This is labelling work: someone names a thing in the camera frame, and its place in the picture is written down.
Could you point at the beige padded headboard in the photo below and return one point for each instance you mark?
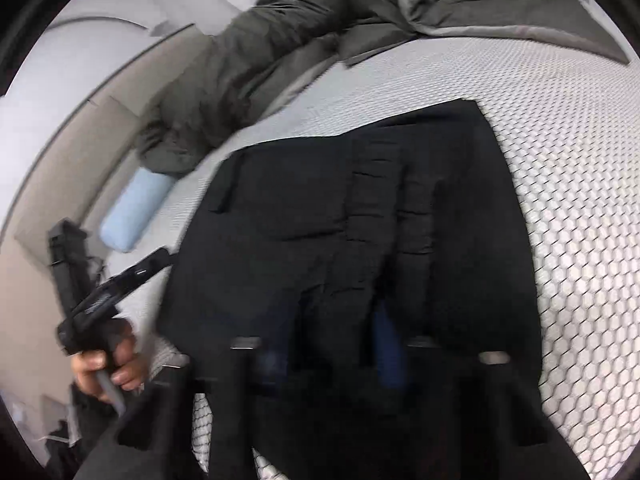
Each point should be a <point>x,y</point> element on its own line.
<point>65,170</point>

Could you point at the light blue pillow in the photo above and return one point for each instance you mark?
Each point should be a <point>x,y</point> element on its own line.
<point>132,212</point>

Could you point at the person's left hand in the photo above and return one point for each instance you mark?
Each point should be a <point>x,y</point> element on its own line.
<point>125,372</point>

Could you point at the grey duvet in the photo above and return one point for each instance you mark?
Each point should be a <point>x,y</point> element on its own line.
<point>260,50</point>

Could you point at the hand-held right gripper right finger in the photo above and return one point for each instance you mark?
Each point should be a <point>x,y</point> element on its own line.
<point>390,355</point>

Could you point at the black pants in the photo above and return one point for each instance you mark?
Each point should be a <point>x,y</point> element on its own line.
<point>300,200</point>

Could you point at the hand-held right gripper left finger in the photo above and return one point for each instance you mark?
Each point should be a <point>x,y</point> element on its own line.
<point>270,360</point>

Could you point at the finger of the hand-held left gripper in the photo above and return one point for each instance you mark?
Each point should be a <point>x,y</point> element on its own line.
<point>142,270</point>

